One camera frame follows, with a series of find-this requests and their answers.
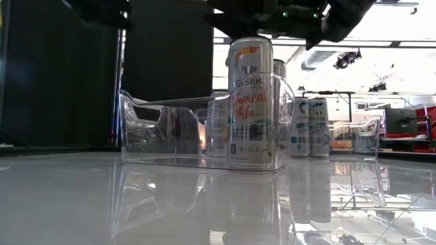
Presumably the dark computer monitor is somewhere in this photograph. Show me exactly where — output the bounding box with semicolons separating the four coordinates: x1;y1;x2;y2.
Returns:
384;108;419;135

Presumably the black aluminium table frame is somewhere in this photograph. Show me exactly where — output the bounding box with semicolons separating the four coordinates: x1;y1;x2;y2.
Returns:
0;144;436;163

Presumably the black ceiling track light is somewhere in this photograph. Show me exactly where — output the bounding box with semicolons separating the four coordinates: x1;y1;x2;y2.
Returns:
367;82;388;93
332;49;362;71

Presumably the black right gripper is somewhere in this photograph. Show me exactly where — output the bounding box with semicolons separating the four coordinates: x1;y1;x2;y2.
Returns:
204;0;328;39

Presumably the red cabinet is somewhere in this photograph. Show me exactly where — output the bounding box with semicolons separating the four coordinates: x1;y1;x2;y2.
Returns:
415;105;436;153

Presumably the clear plastic bin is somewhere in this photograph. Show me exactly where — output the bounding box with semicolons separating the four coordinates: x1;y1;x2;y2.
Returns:
287;115;382;160
118;72;296;172

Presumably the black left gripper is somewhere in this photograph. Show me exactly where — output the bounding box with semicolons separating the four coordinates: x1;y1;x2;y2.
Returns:
63;0;134;30

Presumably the blue band Celsius can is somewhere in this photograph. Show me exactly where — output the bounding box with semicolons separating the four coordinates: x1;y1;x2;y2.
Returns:
308;97;331;158

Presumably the yellow band Celsius can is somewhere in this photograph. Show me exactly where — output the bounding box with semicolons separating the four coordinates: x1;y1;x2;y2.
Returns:
272;59;289;164
226;35;275;170

